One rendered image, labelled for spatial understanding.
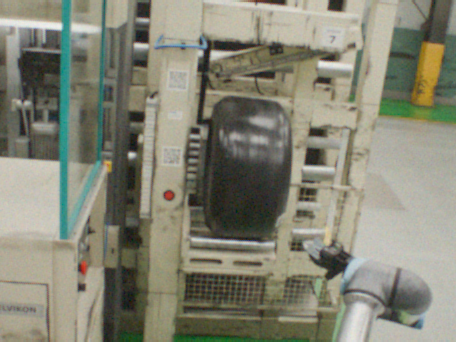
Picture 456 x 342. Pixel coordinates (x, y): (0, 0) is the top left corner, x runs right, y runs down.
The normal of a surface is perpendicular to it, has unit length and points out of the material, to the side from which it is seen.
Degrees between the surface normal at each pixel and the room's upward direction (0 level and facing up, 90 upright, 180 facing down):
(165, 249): 90
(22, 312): 90
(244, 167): 71
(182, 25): 90
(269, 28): 90
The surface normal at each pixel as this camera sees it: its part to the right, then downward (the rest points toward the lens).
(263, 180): 0.09, 0.15
